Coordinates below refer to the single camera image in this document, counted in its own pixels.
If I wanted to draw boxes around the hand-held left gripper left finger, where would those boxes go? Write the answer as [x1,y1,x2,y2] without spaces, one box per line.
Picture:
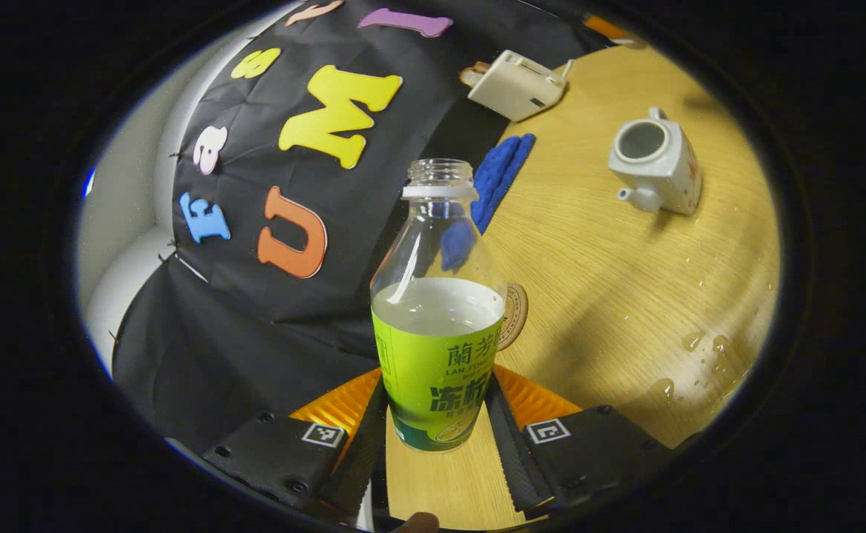
[200,368,389,523]

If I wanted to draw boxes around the blue folded towel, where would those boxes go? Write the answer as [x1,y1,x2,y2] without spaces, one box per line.
[470,132,537,236]

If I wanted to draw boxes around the white toaster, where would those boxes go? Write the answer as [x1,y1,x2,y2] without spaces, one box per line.
[466,49,571,123]

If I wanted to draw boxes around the round brown coaster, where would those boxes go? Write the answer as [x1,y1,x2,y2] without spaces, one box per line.
[498,283,530,352]

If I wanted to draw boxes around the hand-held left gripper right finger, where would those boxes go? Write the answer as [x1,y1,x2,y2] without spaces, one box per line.
[483,363,674,519]

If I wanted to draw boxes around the white ceramic teacup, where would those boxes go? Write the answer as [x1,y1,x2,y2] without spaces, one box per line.
[608,106,702,217]

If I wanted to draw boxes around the black backdrop cloth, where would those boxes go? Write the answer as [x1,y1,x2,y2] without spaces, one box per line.
[111,0,597,456]

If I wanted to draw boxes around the green label water bottle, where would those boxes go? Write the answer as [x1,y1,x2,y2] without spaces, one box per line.
[370,158,508,453]

